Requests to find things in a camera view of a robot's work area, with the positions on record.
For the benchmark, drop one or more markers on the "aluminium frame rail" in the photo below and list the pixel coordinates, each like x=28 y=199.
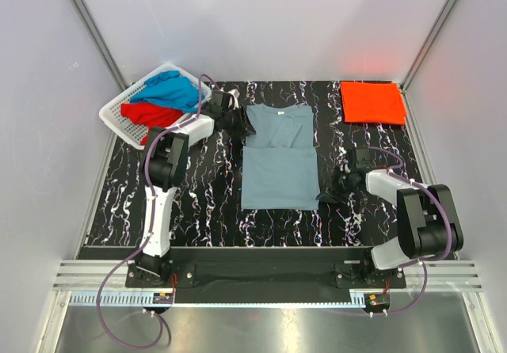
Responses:
x=96 y=281

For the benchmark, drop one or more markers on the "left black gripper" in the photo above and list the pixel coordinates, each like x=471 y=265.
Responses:
x=243 y=127

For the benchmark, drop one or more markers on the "red t shirt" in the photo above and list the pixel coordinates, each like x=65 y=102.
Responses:
x=150 y=115

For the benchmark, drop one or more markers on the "grey blue t shirt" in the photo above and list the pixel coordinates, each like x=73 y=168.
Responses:
x=279 y=161

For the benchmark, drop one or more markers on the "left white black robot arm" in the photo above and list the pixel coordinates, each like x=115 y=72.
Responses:
x=164 y=167

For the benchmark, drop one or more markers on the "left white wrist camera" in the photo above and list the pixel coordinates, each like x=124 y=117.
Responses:
x=232 y=99

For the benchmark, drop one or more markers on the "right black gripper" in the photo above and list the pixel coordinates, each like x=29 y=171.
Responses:
x=332 y=195

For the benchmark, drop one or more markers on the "white plastic laundry basket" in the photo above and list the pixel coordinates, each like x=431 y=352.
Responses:
x=122 y=126

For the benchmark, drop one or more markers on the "folded orange t shirt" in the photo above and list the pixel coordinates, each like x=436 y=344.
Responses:
x=365 y=102

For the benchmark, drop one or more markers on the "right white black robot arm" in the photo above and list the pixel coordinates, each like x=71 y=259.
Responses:
x=428 y=226

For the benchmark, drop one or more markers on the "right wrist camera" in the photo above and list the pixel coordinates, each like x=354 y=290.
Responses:
x=360 y=159

